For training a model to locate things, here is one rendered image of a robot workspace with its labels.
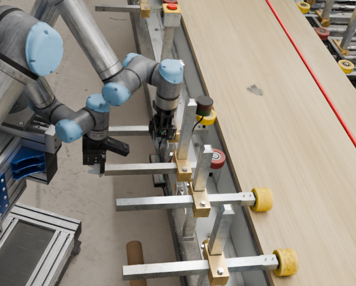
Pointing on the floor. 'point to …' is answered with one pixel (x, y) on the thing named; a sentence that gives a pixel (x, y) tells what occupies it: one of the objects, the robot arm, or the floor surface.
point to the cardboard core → (132, 252)
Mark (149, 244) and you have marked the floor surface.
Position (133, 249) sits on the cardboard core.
